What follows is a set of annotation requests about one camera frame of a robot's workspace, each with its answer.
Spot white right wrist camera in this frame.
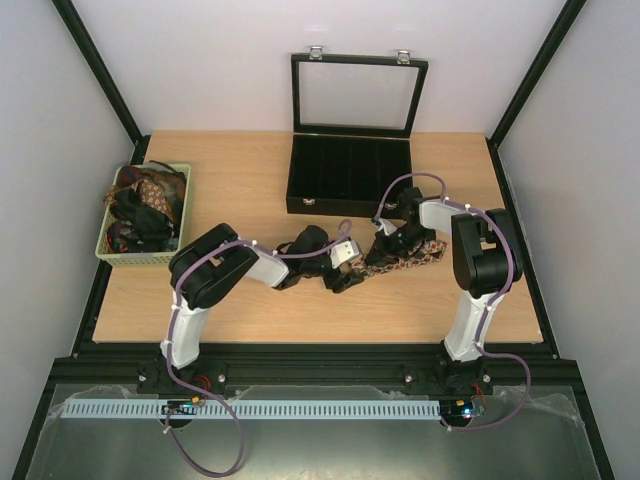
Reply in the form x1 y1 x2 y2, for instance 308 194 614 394
371 217 397 236

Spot dark ties in basket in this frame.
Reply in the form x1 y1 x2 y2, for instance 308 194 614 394
104 161 188 254

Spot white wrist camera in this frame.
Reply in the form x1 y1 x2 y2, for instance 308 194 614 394
371 217 397 236
329 239 361 269

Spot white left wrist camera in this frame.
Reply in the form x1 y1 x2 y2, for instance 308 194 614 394
329 239 361 269

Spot brown patterned tie over basket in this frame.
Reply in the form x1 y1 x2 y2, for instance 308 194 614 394
104 178 174 221

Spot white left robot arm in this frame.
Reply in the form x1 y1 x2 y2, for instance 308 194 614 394
138 219 360 395

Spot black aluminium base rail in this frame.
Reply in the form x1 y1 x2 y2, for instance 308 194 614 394
45 344 585 398

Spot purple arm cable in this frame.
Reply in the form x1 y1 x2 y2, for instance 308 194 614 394
374 172 532 434
164 219 354 475

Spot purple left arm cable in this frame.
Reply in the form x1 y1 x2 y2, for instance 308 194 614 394
164 219 354 475

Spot patterned paisley tie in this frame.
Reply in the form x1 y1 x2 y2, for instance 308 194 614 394
340 239 447 281

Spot black compartment display box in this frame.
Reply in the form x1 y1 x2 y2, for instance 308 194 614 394
285 47 429 219

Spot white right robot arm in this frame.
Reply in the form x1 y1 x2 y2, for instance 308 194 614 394
366 187 523 393

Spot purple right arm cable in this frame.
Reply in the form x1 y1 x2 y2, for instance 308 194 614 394
374 172 532 434

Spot light blue slotted cable duct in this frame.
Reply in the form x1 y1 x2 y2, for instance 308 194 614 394
60 399 441 421

